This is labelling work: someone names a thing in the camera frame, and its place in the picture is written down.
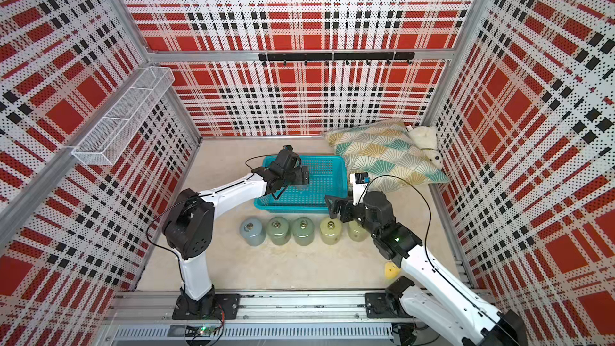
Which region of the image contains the yellow tea canister back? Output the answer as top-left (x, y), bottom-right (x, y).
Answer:
top-left (348, 221), bottom-right (369, 242)

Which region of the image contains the yellow tea canister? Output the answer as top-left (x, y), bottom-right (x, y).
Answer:
top-left (320, 218), bottom-right (343, 245)
top-left (348, 221), bottom-right (369, 242)

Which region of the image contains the yellow tea canister front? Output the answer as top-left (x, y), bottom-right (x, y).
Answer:
top-left (320, 218), bottom-right (343, 245)

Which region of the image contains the green tea canister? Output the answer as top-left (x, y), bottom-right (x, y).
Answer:
top-left (291, 217), bottom-right (315, 246)
top-left (266, 216), bottom-right (291, 246)

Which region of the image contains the grey tea canister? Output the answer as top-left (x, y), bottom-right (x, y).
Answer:
top-left (240, 217), bottom-right (266, 247)

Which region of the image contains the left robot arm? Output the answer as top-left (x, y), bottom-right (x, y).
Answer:
top-left (162, 145), bottom-right (310, 320)

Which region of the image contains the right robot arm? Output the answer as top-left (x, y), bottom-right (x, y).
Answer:
top-left (325, 192), bottom-right (529, 345)

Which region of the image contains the teal plastic basket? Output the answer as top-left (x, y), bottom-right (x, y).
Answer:
top-left (254, 155), bottom-right (349, 214)

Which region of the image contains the small yellow object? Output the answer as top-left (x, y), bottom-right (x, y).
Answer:
top-left (384, 261), bottom-right (401, 281)

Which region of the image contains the geometric fan pattern pillow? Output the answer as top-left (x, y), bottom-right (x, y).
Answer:
top-left (324, 119), bottom-right (449, 192)

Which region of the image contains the white plush toy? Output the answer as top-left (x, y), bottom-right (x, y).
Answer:
top-left (407, 126), bottom-right (444, 170)

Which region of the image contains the green circuit board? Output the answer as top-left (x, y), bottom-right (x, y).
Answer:
top-left (184, 325), bottom-right (219, 338)

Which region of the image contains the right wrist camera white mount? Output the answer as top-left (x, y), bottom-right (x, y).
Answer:
top-left (349, 172), bottom-right (371, 206)

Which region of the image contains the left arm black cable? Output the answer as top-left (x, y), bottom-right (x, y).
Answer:
top-left (145, 154), bottom-right (270, 294)

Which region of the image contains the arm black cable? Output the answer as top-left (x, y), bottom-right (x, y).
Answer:
top-left (145, 154), bottom-right (270, 294)
top-left (357, 174), bottom-right (525, 346)

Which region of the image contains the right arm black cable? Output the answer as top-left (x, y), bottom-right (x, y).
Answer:
top-left (357, 174), bottom-right (525, 346)

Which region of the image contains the black wall hook rail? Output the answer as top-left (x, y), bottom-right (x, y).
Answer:
top-left (259, 51), bottom-right (416, 63)

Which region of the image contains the white wire mesh shelf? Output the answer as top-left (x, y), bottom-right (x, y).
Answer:
top-left (72, 67), bottom-right (174, 166)

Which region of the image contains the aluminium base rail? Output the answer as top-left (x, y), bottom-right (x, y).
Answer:
top-left (102, 289), bottom-right (505, 346)

